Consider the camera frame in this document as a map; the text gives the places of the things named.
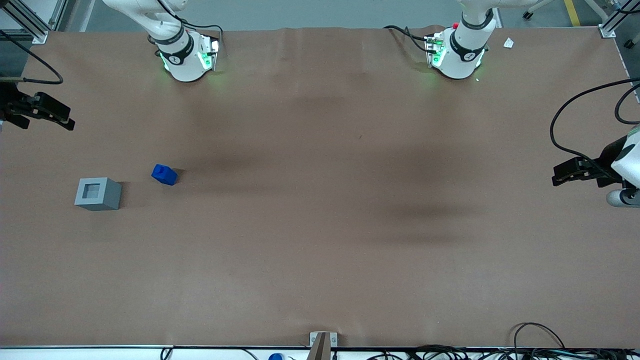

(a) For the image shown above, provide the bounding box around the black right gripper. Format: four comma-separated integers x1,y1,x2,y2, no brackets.
0,82,76,132

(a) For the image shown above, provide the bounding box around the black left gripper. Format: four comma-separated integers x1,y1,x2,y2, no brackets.
552,135,627,190

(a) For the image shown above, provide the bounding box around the blue plastic insert part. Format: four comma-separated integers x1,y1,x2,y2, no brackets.
151,164,179,186

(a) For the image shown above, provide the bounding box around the gray square base block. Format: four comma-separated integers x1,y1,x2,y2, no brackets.
74,177,123,211

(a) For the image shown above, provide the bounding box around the grey cart leg with caster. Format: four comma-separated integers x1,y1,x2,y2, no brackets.
522,0,557,21

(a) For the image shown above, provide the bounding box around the brown table cover sheet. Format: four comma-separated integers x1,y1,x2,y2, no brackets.
0,25,640,348

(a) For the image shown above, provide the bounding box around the long black left gripper cable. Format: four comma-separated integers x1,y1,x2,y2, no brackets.
550,77,640,183

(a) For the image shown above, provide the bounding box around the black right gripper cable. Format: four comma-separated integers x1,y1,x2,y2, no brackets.
0,29,64,85

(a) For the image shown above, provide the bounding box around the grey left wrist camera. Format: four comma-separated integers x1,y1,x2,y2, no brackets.
606,188,640,208

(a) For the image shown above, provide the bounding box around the short black looped cable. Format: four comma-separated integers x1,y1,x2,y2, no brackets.
614,82,640,125

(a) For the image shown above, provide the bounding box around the aluminium frame post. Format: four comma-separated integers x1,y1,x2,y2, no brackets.
0,0,49,45
599,0,640,39

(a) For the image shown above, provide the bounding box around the black arched cable loop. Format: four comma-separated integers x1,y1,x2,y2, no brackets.
512,322,566,351

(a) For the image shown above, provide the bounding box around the black arm base cable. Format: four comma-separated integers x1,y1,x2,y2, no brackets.
383,25,432,53
179,22,224,51

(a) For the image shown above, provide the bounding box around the black cable bundle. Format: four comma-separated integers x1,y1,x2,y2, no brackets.
367,344,640,360

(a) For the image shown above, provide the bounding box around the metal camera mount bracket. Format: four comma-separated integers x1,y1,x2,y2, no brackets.
309,331,338,360

